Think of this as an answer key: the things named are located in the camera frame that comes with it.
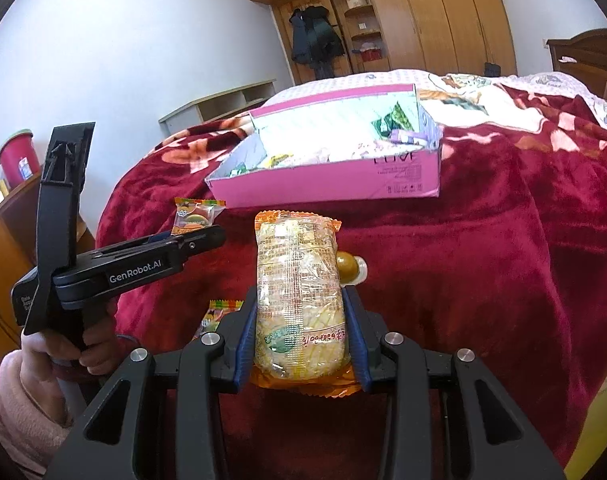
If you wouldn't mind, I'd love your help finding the burger gummy candy packet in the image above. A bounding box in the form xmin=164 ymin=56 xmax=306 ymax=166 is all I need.
xmin=171 ymin=197 xmax=226 ymax=235

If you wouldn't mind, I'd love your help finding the orange rice cracker pack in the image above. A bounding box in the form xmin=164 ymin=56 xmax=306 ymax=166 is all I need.
xmin=250 ymin=210 xmax=361 ymax=399

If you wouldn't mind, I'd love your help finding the small green pea snack packet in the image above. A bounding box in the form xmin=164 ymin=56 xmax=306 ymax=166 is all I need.
xmin=371 ymin=102 xmax=414 ymax=140

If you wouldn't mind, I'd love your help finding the purple snack tin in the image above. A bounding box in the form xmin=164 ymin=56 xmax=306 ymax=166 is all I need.
xmin=388 ymin=129 xmax=428 ymax=148

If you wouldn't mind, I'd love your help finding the pink fuzzy sleeve forearm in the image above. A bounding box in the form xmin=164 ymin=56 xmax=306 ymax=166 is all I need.
xmin=0 ymin=350 xmax=74 ymax=479

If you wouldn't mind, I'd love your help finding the person's left hand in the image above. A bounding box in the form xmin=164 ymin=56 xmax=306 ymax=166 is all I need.
xmin=20 ymin=304 xmax=122 ymax=386

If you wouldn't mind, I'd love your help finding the wooden side cabinet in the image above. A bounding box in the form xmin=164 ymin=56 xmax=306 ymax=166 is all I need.
xmin=0 ymin=173 xmax=97 ymax=391

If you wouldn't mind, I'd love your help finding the red plastic container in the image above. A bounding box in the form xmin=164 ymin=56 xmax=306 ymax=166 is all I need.
xmin=0 ymin=129 xmax=40 ymax=190

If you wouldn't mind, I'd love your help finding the white low shelf unit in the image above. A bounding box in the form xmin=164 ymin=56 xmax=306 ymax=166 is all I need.
xmin=158 ymin=80 xmax=276 ymax=136

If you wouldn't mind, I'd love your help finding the pink cardboard box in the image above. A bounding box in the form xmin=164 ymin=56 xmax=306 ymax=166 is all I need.
xmin=206 ymin=84 xmax=442 ymax=208

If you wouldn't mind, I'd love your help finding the dark hanging coat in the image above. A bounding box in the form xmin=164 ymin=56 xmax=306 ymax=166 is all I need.
xmin=290 ymin=6 xmax=345 ymax=80

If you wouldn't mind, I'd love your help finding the pink checked bed sheet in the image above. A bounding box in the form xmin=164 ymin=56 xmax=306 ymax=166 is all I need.
xmin=268 ymin=70 xmax=607 ymax=151

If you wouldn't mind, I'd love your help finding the wooden wardrobe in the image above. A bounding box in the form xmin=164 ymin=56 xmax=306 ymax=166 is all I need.
xmin=253 ymin=0 xmax=517 ymax=75

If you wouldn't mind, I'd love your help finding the black bag by wardrobe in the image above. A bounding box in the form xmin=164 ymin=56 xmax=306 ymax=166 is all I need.
xmin=483 ymin=62 xmax=502 ymax=78

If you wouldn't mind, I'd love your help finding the wooden headboard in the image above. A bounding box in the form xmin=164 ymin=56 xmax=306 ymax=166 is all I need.
xmin=546 ymin=28 xmax=607 ymax=101

